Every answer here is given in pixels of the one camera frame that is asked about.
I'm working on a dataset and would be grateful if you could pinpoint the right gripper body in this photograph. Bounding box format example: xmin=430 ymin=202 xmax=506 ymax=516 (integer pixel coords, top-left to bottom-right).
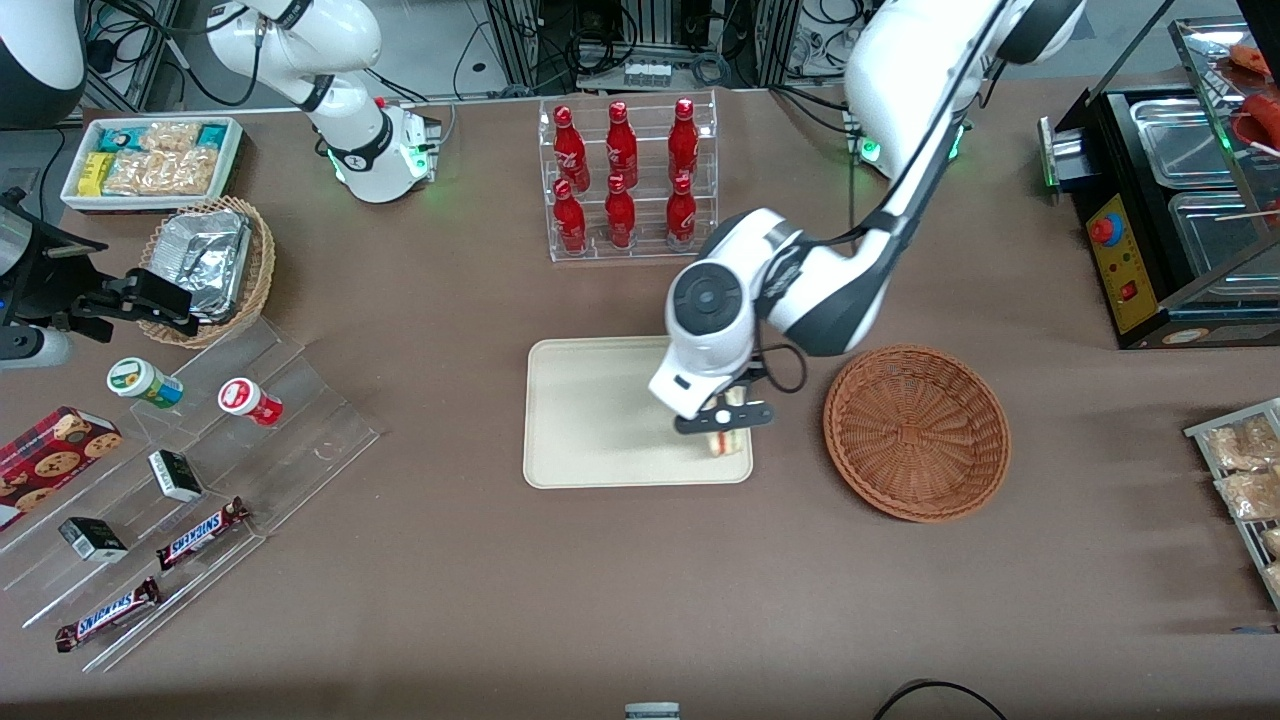
xmin=0 ymin=195 xmax=109 ymax=333

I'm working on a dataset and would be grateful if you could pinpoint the triangular sandwich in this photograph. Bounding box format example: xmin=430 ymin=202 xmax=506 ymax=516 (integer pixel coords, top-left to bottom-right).
xmin=704 ymin=387 xmax=752 ymax=458

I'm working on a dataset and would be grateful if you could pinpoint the small tan wicker basket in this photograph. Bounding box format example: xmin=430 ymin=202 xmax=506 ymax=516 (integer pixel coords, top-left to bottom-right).
xmin=138 ymin=196 xmax=277 ymax=350

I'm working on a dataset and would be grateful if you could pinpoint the beige rectangular serving tray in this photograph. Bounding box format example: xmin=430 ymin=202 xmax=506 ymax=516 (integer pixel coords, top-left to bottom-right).
xmin=523 ymin=334 xmax=754 ymax=490

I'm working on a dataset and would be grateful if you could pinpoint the large round brown wicker basket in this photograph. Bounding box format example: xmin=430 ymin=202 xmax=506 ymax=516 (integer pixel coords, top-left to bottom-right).
xmin=823 ymin=345 xmax=1012 ymax=524

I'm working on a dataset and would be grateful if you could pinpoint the tray of packaged cookies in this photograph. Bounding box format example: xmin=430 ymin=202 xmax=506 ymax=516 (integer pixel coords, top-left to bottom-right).
xmin=1184 ymin=397 xmax=1280 ymax=612

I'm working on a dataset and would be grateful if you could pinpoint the aluminium foil container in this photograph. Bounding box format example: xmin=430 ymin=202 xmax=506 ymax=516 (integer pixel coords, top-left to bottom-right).
xmin=150 ymin=209 xmax=252 ymax=323

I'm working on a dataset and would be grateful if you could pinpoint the green lidded cup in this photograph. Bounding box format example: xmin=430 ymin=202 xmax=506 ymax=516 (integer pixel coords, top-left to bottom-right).
xmin=106 ymin=357 xmax=186 ymax=411

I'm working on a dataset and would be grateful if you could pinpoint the clear rice cracker bag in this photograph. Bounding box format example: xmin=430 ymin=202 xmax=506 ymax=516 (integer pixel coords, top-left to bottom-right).
xmin=103 ymin=121 xmax=219 ymax=198

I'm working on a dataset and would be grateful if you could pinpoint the red lidded cup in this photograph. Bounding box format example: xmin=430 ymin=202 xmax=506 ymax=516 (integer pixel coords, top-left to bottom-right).
xmin=217 ymin=377 xmax=285 ymax=429

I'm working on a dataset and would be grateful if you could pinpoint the clear acrylic bottle rack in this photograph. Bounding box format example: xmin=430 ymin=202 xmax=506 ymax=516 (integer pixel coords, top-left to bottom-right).
xmin=538 ymin=89 xmax=720 ymax=264

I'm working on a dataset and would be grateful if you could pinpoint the white rectangular snack bin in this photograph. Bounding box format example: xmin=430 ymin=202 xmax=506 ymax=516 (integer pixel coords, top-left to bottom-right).
xmin=60 ymin=116 xmax=245 ymax=215

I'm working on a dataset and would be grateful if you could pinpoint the small black box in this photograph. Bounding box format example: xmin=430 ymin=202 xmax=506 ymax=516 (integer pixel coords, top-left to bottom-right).
xmin=147 ymin=449 xmax=205 ymax=504
xmin=57 ymin=516 xmax=130 ymax=564

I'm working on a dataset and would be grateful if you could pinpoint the red cola bottle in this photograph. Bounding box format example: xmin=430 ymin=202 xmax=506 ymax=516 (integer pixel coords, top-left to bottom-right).
xmin=553 ymin=105 xmax=592 ymax=194
xmin=604 ymin=101 xmax=640 ymax=190
xmin=665 ymin=173 xmax=699 ymax=252
xmin=552 ymin=178 xmax=589 ymax=255
xmin=667 ymin=97 xmax=700 ymax=187
xmin=604 ymin=174 xmax=638 ymax=251

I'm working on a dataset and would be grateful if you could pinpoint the red plaid cookie box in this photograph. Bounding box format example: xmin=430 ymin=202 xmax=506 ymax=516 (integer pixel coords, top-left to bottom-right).
xmin=0 ymin=405 xmax=124 ymax=532

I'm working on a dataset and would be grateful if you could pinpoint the clear acrylic stepped display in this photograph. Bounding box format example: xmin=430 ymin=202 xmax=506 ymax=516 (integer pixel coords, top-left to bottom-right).
xmin=0 ymin=317 xmax=382 ymax=674

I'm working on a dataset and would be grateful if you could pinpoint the snickers chocolate bar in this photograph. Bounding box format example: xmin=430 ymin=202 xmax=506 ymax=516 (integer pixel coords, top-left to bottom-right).
xmin=54 ymin=576 xmax=164 ymax=654
xmin=155 ymin=497 xmax=252 ymax=572

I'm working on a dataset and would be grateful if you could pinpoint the black food warmer machine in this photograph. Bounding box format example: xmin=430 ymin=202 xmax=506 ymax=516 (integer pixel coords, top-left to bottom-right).
xmin=1038 ymin=15 xmax=1280 ymax=351

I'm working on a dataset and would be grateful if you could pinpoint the steel warmer pan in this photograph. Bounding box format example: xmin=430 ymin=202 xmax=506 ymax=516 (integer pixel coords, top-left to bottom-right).
xmin=1128 ymin=98 xmax=1241 ymax=189
xmin=1168 ymin=189 xmax=1280 ymax=289

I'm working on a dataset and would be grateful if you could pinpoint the clear bag of pastry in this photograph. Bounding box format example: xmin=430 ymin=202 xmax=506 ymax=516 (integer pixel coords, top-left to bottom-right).
xmin=1214 ymin=468 xmax=1280 ymax=522
xmin=1203 ymin=414 xmax=1280 ymax=473

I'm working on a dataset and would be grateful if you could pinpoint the red sausage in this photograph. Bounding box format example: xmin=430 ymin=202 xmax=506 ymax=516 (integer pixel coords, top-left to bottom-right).
xmin=1234 ymin=94 xmax=1280 ymax=147
xmin=1224 ymin=44 xmax=1280 ymax=79

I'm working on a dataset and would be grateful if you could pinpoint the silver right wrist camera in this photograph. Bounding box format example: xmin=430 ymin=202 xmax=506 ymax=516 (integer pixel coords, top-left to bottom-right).
xmin=0 ymin=326 xmax=74 ymax=372

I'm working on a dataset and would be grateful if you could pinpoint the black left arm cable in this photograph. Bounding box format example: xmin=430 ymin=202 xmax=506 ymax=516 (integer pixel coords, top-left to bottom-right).
xmin=752 ymin=0 xmax=1011 ymax=395

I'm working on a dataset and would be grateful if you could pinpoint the black looped table cable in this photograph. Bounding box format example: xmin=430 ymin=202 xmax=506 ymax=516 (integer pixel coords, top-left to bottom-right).
xmin=873 ymin=679 xmax=1008 ymax=720

